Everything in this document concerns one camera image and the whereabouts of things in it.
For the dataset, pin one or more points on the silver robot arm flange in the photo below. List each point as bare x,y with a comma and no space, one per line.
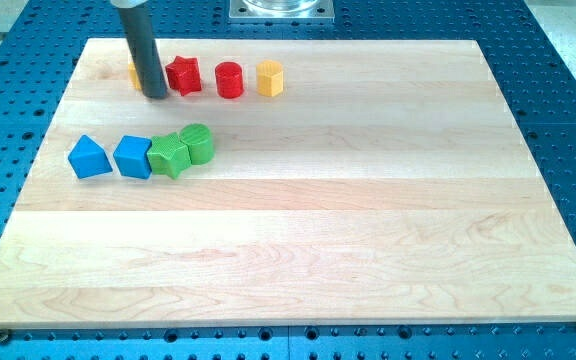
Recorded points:
127,4

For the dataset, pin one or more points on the yellow hexagon block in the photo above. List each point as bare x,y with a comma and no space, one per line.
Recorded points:
269,78

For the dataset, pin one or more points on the light wooden board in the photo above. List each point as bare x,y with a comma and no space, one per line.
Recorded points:
387,184

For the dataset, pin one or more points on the green cylinder block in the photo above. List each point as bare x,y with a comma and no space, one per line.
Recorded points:
198,138

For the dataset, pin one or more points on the red cylinder block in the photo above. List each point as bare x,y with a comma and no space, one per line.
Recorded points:
229,80

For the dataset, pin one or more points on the green star block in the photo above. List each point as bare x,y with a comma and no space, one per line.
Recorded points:
168,155

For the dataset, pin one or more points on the red star block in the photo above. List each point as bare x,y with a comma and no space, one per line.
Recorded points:
183,75

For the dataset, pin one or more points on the blue cube block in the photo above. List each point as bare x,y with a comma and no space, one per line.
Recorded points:
130,156

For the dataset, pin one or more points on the yellow block behind rod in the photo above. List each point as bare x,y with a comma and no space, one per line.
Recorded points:
133,75

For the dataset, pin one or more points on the blue triangle block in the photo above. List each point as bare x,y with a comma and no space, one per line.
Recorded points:
88,159

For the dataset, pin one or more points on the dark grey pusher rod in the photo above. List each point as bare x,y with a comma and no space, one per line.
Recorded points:
139,33

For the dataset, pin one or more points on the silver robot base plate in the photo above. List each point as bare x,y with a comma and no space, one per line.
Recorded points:
256,11

